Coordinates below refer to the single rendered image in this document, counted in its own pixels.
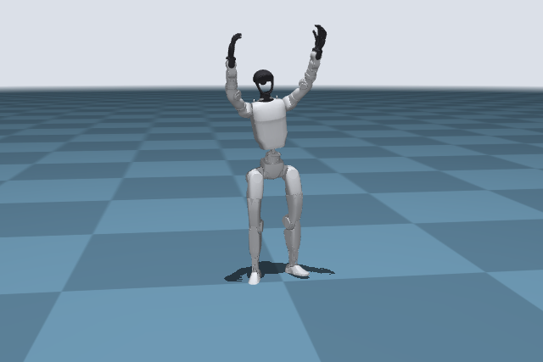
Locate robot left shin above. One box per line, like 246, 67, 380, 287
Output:
284, 220, 301, 267

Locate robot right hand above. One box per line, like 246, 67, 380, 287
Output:
226, 33, 242, 69

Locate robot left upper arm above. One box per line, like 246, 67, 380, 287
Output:
282, 77, 312, 112

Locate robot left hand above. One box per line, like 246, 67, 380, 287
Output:
312, 25, 327, 60

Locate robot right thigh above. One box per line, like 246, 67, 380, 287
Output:
246, 167, 264, 233

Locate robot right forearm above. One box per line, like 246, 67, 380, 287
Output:
225, 60, 238, 93

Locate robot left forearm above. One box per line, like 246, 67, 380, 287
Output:
305, 51, 322, 83

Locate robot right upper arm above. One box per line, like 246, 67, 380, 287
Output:
227, 89, 252, 119

